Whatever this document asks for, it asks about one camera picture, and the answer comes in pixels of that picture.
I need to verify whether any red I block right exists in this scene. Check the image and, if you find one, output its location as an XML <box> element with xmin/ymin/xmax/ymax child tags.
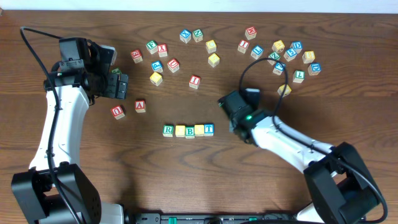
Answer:
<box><xmin>238</xmin><ymin>40</ymin><xmax>249</xmax><ymax>54</ymax></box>

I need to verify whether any red A block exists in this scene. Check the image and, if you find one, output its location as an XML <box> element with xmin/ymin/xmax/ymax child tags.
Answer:
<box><xmin>134</xmin><ymin>100</ymin><xmax>146</xmax><ymax>113</ymax></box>

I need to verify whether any red u block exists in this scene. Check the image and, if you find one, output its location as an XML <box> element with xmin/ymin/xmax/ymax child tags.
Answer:
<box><xmin>167</xmin><ymin>58</ymin><xmax>180</xmax><ymax>73</ymax></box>
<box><xmin>111</xmin><ymin>105</ymin><xmax>125</xmax><ymax>119</ymax></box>

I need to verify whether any green L block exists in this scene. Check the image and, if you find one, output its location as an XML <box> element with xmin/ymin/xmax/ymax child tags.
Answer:
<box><xmin>292</xmin><ymin>70</ymin><xmax>305</xmax><ymax>83</ymax></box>

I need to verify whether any blue L block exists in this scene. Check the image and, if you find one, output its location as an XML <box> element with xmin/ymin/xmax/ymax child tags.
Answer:
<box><xmin>250</xmin><ymin>45</ymin><xmax>264</xmax><ymax>60</ymax></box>

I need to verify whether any red i block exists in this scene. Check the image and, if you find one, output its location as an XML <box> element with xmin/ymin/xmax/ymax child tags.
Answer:
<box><xmin>189</xmin><ymin>75</ymin><xmax>201</xmax><ymax>89</ymax></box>
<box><xmin>238</xmin><ymin>40</ymin><xmax>249</xmax><ymax>54</ymax></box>

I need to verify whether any red U block upper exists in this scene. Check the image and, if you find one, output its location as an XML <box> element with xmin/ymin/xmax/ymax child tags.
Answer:
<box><xmin>167</xmin><ymin>58</ymin><xmax>180</xmax><ymax>73</ymax></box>

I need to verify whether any black mounting rail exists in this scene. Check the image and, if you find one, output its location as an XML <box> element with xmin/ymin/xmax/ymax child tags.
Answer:
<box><xmin>124</xmin><ymin>210</ymin><xmax>299</xmax><ymax>224</ymax></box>

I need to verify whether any blue T block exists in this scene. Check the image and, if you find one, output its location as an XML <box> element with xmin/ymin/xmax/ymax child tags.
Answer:
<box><xmin>204</xmin><ymin>124</ymin><xmax>214</xmax><ymax>136</ymax></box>

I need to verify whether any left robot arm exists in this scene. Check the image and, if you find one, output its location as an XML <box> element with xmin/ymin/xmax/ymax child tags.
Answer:
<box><xmin>11</xmin><ymin>38</ymin><xmax>131</xmax><ymax>223</ymax></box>

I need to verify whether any red U block lower left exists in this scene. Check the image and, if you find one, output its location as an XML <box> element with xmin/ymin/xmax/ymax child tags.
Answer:
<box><xmin>111</xmin><ymin>105</ymin><xmax>125</xmax><ymax>119</ymax></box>

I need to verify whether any blue X block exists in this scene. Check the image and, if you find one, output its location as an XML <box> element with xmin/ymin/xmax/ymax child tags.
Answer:
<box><xmin>179</xmin><ymin>29</ymin><xmax>192</xmax><ymax>44</ymax></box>

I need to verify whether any yellow block mid centre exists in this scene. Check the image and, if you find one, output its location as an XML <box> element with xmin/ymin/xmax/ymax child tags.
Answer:
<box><xmin>208</xmin><ymin>53</ymin><xmax>220</xmax><ymax>67</ymax></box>

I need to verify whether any blue d block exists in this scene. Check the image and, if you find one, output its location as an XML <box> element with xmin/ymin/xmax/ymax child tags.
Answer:
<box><xmin>290</xmin><ymin>41</ymin><xmax>303</xmax><ymax>54</ymax></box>
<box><xmin>308</xmin><ymin>63</ymin><xmax>322</xmax><ymax>76</ymax></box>

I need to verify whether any blue D block upper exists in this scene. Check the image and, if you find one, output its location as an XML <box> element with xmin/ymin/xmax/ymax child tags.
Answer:
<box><xmin>290</xmin><ymin>41</ymin><xmax>303</xmax><ymax>54</ymax></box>

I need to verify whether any blue D block right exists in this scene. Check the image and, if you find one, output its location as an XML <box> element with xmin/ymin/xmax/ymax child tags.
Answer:
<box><xmin>308</xmin><ymin>63</ymin><xmax>322</xmax><ymax>76</ymax></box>

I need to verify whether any yellow O block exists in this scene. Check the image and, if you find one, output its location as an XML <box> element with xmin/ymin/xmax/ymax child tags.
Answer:
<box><xmin>175</xmin><ymin>125</ymin><xmax>186</xmax><ymax>138</ymax></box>

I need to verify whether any red H block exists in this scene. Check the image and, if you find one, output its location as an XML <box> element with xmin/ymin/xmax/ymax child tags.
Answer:
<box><xmin>245</xmin><ymin>26</ymin><xmax>257</xmax><ymax>40</ymax></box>

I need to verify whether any green J block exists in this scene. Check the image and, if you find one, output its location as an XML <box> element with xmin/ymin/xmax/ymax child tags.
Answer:
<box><xmin>111</xmin><ymin>68</ymin><xmax>122</xmax><ymax>75</ymax></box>

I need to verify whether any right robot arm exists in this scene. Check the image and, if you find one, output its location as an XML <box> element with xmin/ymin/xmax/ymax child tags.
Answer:
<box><xmin>218</xmin><ymin>89</ymin><xmax>386</xmax><ymax>223</ymax></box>

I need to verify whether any yellow block far right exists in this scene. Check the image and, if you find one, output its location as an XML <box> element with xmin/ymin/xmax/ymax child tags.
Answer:
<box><xmin>302</xmin><ymin>51</ymin><xmax>315</xmax><ymax>64</ymax></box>

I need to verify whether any red Y block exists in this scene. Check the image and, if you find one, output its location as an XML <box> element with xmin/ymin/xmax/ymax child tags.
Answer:
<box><xmin>157</xmin><ymin>44</ymin><xmax>168</xmax><ymax>57</ymax></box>

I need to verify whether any yellow block ball side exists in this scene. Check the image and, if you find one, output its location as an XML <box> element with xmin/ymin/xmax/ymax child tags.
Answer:
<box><xmin>272</xmin><ymin>40</ymin><xmax>285</xmax><ymax>54</ymax></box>

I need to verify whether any yellow block upper centre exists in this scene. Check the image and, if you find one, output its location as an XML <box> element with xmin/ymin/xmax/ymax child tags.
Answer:
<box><xmin>205</xmin><ymin>40</ymin><xmax>217</xmax><ymax>54</ymax></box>

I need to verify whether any red G block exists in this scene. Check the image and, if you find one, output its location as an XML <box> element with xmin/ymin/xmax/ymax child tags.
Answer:
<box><xmin>131</xmin><ymin>49</ymin><xmax>143</xmax><ymax>63</ymax></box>

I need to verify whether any green B block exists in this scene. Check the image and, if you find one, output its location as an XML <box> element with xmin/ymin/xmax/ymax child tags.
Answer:
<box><xmin>185</xmin><ymin>126</ymin><xmax>195</xmax><ymax>139</ymax></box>

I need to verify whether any yellow G block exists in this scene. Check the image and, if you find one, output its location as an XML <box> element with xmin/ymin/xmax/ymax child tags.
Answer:
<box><xmin>150</xmin><ymin>72</ymin><xmax>163</xmax><ymax>86</ymax></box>

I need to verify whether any red I block centre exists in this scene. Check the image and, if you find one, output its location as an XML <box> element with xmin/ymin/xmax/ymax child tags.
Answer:
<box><xmin>189</xmin><ymin>75</ymin><xmax>201</xmax><ymax>89</ymax></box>

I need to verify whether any yellow K side block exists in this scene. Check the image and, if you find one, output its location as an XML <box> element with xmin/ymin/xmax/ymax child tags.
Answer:
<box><xmin>194</xmin><ymin>124</ymin><xmax>205</xmax><ymax>136</ymax></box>

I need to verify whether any green F block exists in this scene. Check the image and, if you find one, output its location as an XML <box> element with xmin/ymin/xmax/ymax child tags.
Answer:
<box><xmin>146</xmin><ymin>40</ymin><xmax>158</xmax><ymax>54</ymax></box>

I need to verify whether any green R block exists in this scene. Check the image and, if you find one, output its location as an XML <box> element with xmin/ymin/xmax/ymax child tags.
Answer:
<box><xmin>162</xmin><ymin>124</ymin><xmax>174</xmax><ymax>138</ymax></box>

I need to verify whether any green Z block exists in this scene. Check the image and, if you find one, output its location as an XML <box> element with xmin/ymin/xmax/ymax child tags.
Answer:
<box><xmin>268</xmin><ymin>52</ymin><xmax>280</xmax><ymax>65</ymax></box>

